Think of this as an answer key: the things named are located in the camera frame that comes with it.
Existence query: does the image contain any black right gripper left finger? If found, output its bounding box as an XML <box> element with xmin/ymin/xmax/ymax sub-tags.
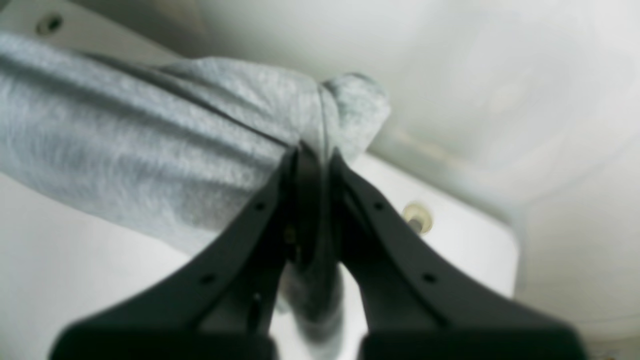
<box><xmin>50</xmin><ymin>145</ymin><xmax>322</xmax><ymax>360</ymax></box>

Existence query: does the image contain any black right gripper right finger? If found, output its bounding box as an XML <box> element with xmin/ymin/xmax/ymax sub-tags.
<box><xmin>328</xmin><ymin>151</ymin><xmax>587</xmax><ymax>360</ymax></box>

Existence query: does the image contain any grey T-shirt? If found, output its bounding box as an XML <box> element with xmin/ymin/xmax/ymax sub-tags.
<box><xmin>0</xmin><ymin>32</ymin><xmax>392</xmax><ymax>351</ymax></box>

